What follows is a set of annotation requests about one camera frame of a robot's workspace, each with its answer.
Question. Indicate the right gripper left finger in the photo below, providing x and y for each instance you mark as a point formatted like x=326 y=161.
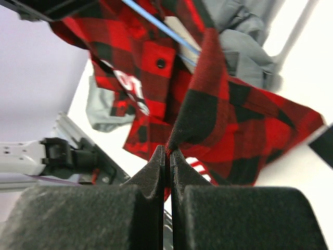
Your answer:
x=127 y=216

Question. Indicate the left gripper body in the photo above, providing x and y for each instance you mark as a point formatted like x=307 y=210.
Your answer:
x=46 y=10

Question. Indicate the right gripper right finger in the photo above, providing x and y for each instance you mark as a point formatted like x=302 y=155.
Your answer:
x=205 y=216

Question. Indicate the red black plaid shirt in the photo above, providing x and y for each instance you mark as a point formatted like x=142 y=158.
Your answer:
x=233 y=128

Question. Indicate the light blue hanger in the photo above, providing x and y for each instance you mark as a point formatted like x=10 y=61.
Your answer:
x=189 y=49

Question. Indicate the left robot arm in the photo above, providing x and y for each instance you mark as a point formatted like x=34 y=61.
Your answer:
x=60 y=159

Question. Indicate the grey shirt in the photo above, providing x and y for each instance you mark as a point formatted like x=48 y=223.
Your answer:
x=242 y=28

